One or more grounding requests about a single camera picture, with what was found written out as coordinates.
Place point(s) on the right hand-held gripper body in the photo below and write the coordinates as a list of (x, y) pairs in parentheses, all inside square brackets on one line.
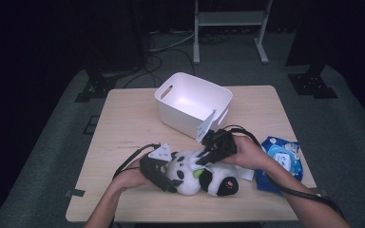
[(221, 144)]

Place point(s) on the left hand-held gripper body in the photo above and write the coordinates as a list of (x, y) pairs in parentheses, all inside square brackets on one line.
[(160, 153)]

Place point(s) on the panda plush toy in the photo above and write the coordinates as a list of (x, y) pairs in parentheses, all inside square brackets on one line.
[(188, 183)]

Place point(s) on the white plastic bin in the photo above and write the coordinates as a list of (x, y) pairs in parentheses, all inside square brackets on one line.
[(187, 101)]

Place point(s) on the blue wet wipe pack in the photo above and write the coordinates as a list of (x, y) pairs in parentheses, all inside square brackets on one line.
[(282, 156)]

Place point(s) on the person's right hand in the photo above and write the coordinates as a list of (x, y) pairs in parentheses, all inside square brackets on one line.
[(248, 155)]

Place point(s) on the person's left hand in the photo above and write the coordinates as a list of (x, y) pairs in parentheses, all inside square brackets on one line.
[(130, 179)]

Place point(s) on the black stand base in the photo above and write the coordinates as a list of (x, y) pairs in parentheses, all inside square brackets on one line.
[(96, 85), (312, 84)]

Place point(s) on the white metal stand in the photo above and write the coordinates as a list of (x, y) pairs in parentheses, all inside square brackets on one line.
[(231, 18)]

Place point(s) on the black floor frame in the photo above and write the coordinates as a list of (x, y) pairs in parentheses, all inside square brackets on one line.
[(86, 129)]

